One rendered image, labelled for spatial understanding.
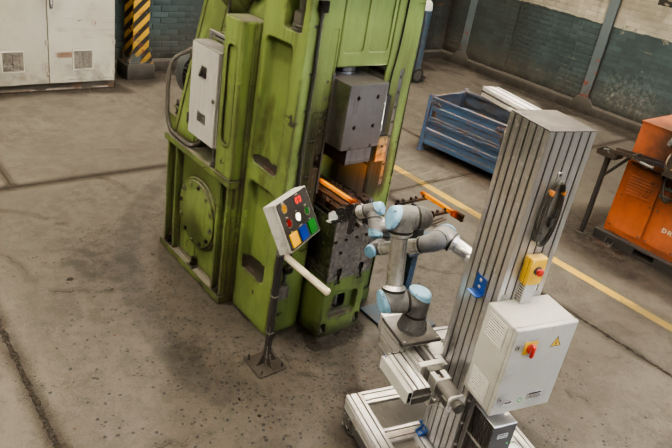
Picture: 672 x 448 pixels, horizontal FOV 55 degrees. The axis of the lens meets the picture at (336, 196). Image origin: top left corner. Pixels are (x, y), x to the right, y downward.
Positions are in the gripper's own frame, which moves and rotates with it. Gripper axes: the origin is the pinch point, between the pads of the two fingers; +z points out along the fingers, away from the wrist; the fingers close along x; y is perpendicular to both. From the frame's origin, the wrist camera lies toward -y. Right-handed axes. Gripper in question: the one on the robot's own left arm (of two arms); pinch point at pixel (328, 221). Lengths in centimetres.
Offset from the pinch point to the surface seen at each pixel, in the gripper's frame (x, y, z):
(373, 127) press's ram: -48, 42, -19
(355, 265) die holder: -53, -43, 24
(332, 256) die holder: -31.9, -28.8, 25.4
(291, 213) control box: 16.6, 11.9, 10.8
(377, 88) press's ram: -44, 63, -31
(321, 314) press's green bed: -35, -68, 50
